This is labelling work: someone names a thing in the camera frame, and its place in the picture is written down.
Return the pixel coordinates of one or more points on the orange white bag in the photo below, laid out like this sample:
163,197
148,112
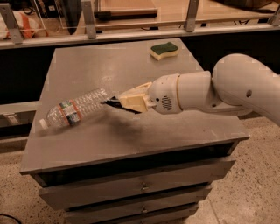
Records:
29,27

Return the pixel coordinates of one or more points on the yellow green kitchen sponge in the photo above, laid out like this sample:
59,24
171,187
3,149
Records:
165,50

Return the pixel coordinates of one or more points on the grey drawer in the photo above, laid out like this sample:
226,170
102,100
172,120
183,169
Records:
139,205
166,214
116,187

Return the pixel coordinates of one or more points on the top grey drawer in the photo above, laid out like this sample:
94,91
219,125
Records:
116,187

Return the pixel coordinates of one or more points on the dark wooden bar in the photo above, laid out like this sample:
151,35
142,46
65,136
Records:
108,15

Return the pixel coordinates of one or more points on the clear plastic water bottle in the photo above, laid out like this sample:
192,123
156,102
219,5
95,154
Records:
71,112

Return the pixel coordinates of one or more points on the metal railing frame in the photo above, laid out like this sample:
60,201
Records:
174,18

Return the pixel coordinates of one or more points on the dark blue rxbar wrapper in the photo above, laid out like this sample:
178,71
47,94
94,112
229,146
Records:
115,103

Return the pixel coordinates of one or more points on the middle grey drawer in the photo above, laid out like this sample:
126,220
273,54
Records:
139,205

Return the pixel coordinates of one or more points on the grey drawer cabinet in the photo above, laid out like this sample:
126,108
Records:
112,141

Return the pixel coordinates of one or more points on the bottom grey drawer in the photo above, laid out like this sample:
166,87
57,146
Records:
166,214

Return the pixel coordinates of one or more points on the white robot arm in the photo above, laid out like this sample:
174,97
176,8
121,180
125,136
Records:
238,85

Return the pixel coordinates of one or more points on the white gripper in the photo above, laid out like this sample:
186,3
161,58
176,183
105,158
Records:
164,93

